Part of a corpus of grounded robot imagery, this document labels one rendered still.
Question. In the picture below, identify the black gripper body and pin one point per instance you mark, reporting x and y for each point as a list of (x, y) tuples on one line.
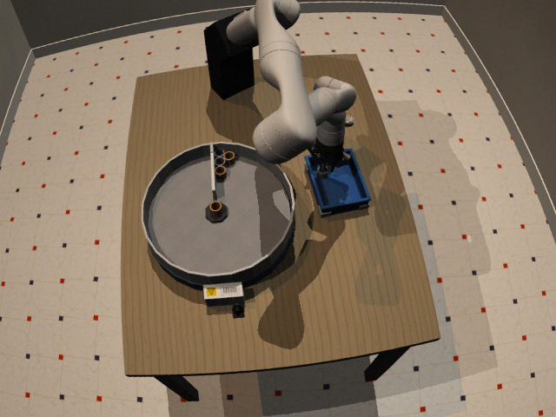
[(330, 149)]

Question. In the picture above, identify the blue crate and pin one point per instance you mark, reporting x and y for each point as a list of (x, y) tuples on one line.
[(340, 189)]

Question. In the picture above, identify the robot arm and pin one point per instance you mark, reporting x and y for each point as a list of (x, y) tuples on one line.
[(291, 129)]

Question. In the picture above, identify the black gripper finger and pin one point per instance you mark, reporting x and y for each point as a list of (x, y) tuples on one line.
[(338, 163), (321, 157)]

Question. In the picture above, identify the bronze ring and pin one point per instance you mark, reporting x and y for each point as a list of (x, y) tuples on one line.
[(213, 205), (227, 155), (220, 169)]

